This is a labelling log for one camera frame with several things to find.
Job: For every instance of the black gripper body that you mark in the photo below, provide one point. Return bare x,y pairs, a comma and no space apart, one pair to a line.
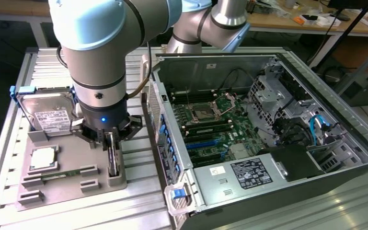
105,117

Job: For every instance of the graphics card with black fan shroud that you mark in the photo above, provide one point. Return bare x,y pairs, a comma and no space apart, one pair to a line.
113,158

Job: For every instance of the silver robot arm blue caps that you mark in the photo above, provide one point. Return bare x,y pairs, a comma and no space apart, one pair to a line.
98,72

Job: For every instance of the blue card retention clip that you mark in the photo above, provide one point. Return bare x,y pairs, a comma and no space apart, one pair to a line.
173,150
178,171
163,124
175,159
169,141

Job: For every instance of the grey parts rack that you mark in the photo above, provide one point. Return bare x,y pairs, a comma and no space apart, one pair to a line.
69,158

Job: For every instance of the silver hard disk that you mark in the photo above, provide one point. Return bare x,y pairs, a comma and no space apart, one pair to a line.
47,112

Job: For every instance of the silver CPU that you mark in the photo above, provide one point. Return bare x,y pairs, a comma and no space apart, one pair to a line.
43,158

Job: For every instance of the green RAM stick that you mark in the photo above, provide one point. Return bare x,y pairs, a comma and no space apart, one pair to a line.
63,174

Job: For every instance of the thin metal locking lever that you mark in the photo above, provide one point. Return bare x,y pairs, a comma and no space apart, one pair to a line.
189,95

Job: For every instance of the blue expansion slot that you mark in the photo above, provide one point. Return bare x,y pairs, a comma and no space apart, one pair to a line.
202,144

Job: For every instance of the CPU socket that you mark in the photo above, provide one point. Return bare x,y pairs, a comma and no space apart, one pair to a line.
203,112

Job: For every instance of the black RAM stick white label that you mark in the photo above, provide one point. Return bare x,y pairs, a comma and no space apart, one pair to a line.
209,130

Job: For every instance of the long black expansion slot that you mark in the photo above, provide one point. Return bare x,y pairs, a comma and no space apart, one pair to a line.
206,158

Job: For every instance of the open black PC case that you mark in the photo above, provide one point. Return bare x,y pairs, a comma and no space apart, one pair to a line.
185,72

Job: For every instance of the blue case latch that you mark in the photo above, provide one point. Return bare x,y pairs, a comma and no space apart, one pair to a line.
178,194

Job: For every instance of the metal socket cover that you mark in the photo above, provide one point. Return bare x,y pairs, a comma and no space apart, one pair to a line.
225,94

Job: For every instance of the green motherboard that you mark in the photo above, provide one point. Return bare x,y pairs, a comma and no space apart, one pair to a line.
235,119

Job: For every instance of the silver chipset heatsink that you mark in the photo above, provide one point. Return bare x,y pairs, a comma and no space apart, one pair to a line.
241,151

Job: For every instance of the grey power supply unit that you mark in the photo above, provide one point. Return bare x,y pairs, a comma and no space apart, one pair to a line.
213,191

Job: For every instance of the perforated metal drive cage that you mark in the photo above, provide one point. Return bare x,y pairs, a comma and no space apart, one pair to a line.
267,95

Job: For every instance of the black plastic shroud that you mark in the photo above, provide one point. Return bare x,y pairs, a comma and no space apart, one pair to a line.
293,163

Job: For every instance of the green circuit board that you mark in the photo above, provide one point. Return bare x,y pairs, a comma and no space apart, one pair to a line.
267,6

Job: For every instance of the metal disk bay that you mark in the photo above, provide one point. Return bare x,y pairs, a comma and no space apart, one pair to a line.
348,155

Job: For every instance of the small orange object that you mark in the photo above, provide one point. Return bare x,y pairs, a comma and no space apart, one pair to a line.
298,20

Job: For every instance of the black stand pole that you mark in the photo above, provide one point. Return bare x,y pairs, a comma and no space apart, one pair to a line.
361,19

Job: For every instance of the black monitor base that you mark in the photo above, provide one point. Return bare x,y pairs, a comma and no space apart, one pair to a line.
348,3

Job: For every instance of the blue disk carrier bracket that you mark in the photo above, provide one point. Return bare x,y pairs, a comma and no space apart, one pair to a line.
27,90

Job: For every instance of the wooden desk white frame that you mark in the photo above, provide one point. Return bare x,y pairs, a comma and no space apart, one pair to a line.
11,9
318,28

